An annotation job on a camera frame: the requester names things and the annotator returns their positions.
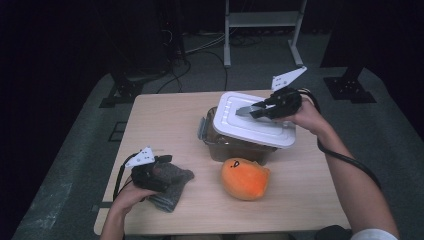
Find left hand-held gripper cable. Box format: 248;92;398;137
112;152;141;203

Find white floor cables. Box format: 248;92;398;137
183;33;226;56

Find dark equipment rack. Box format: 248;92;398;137
159;0;188;65

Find hand-held gripper cable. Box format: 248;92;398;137
298;87;383;191
112;152;141;203

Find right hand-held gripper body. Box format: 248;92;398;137
264;65;308;120

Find orange plush toy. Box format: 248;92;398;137
220;157;271;202

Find black stand base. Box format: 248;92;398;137
323;66;378;104
99;71;168;108

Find black tape strip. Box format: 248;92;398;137
91;201;114;213

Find person's white shirt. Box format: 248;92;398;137
349;228;400;240

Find white lid with grey handle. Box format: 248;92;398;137
212;91;297;149

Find grey fluffy cloth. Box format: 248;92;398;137
146;161;195;213

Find person's right hand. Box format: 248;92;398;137
275;96;332;137

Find person's left hand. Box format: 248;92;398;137
111;181;158;218

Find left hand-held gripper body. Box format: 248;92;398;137
124;145;171;193

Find clear brown storage box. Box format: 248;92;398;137
197;105;279;167

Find black floor cable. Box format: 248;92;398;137
156;49;229;94

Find white metal stand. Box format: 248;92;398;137
223;0;308;69

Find right hand-held gripper cable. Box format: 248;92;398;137
298;87;383;191

